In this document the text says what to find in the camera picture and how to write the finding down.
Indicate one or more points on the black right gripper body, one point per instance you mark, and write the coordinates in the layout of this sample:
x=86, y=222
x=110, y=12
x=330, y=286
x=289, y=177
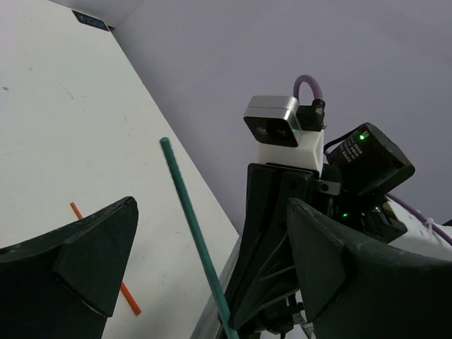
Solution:
x=362, y=167

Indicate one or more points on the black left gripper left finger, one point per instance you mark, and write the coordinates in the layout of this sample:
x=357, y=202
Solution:
x=65, y=283

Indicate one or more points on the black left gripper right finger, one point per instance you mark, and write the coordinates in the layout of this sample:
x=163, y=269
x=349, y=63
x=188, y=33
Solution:
x=354, y=286

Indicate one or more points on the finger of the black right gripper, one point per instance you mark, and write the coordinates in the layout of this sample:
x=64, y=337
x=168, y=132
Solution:
x=265, y=270

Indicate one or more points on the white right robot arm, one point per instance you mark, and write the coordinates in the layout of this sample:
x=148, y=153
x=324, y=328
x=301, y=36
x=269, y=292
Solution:
x=420, y=229

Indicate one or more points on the orange chopstick right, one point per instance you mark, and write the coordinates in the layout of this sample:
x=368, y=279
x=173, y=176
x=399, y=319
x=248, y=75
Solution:
x=123, y=288

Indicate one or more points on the blue label right corner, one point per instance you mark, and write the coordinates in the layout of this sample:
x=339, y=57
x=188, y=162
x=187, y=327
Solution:
x=90, y=21

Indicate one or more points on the aluminium table frame rail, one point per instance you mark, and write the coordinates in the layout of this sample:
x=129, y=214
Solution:
x=209, y=324

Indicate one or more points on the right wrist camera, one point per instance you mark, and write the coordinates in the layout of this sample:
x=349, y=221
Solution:
x=277, y=122

